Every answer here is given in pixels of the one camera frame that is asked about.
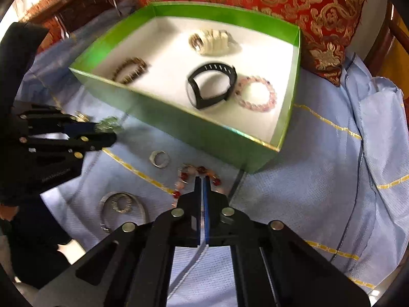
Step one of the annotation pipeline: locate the silver bangle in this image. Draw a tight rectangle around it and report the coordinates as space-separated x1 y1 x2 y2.
98 191 148 234

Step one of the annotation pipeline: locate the thin silver ring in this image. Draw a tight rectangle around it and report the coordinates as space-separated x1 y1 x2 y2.
149 150 171 169

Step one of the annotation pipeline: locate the brown wooden bead bracelet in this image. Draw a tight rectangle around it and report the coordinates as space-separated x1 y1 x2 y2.
111 57 149 85

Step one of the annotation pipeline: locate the red white bead bracelet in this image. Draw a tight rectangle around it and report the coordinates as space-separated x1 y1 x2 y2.
171 165 222 207

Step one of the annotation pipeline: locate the pink bead bracelet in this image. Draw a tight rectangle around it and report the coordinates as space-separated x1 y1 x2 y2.
235 75 277 113

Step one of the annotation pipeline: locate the person's left hand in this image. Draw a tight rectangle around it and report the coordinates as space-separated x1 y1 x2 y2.
0 204 19 221

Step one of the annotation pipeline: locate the light blue plaid cloth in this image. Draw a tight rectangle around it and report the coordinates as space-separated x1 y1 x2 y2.
17 6 408 306

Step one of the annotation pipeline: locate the black wristwatch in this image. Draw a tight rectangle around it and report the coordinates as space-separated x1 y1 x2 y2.
186 62 238 110

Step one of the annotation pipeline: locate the green cardboard box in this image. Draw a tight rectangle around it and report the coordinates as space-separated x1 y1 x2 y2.
71 2 302 173

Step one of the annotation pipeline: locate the white wristwatch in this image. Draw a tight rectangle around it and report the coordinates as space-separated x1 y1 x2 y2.
188 29 240 56

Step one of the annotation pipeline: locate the red gold embroidered cushion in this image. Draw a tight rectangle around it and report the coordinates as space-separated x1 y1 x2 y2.
132 0 368 87

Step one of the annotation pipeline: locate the dark wooden chair frame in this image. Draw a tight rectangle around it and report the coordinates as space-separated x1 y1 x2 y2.
20 0 123 53

